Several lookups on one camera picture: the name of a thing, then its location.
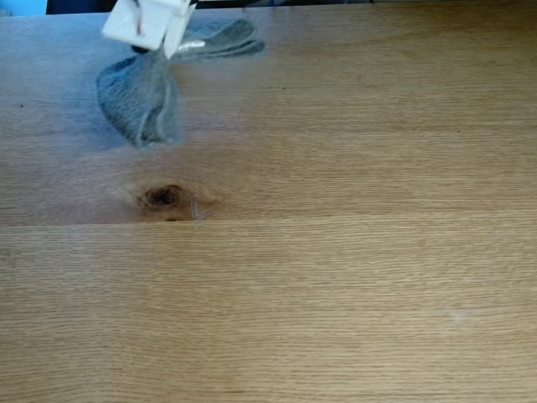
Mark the grey terry cloth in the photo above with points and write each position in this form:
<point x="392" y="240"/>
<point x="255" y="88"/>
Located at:
<point x="138" y="101"/>

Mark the dark blue object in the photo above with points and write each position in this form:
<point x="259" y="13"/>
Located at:
<point x="79" y="6"/>

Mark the light blue object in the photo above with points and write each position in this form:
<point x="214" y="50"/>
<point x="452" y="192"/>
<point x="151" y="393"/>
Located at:
<point x="21" y="6"/>

